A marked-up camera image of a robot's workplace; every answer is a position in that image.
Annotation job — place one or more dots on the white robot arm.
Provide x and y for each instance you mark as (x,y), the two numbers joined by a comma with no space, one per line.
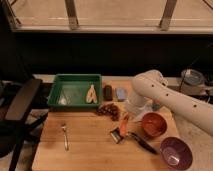
(152,85)

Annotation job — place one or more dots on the orange bowl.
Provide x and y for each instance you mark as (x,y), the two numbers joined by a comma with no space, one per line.
(153,124)

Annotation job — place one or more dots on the purple bowl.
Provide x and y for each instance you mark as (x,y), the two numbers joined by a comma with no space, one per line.
(176,154)

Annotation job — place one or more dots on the dark brown block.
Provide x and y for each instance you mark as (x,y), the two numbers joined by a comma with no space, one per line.
(108,93)

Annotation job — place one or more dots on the blue sponge block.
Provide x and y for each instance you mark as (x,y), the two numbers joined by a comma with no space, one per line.
(121,94)

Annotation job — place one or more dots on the yellow banana peel toy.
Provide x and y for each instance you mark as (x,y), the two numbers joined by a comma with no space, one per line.
(91,96)

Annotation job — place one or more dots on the red grape bunch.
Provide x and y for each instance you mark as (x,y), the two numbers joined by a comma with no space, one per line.
(110,110)

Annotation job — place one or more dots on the green plastic tray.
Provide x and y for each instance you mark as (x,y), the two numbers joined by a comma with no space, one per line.
(69,91)

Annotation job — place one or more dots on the light blue cloth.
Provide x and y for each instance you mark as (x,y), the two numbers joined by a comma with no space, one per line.
(146,108)

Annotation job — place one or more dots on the small metal cup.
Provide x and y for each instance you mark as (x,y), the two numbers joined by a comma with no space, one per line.
(115,134)

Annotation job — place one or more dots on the silver metal fork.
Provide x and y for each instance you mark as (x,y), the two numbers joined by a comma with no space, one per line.
(66,145)

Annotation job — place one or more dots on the grey round dish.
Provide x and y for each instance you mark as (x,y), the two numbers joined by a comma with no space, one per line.
(192,77)

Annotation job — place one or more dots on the black office chair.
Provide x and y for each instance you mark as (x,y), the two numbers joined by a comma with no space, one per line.
(14,130)

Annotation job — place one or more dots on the black handled peeler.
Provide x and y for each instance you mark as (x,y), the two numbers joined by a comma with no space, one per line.
(142,142)

